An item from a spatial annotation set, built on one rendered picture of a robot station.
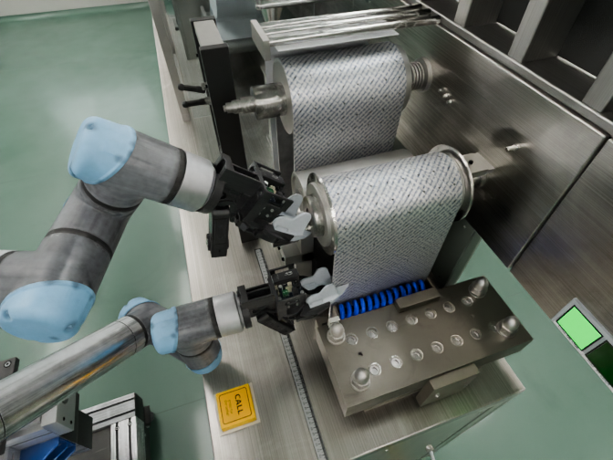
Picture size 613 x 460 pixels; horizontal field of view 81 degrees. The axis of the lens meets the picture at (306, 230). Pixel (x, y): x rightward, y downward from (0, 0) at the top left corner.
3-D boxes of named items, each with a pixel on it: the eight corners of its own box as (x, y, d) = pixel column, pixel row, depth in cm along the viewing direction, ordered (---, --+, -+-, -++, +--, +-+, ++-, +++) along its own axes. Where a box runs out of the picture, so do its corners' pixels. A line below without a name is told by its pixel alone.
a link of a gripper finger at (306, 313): (332, 308, 68) (287, 321, 66) (332, 312, 69) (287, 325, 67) (324, 287, 70) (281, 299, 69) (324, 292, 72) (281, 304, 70)
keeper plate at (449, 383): (415, 397, 75) (428, 379, 67) (456, 381, 77) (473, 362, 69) (420, 409, 74) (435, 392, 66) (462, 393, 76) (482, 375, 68)
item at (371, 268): (329, 305, 77) (334, 253, 63) (426, 276, 82) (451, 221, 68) (330, 307, 77) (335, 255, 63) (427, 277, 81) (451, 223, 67)
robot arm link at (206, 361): (190, 328, 81) (176, 304, 72) (232, 350, 77) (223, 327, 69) (166, 360, 76) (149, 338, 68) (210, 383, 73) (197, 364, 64)
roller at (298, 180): (292, 201, 84) (290, 160, 75) (389, 178, 90) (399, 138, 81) (307, 238, 77) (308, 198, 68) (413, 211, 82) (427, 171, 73)
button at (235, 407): (217, 397, 76) (214, 393, 75) (249, 386, 78) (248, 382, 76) (223, 432, 72) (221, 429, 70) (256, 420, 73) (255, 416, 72)
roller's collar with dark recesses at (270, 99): (252, 109, 76) (248, 80, 71) (279, 105, 77) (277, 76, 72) (259, 126, 72) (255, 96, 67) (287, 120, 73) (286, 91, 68)
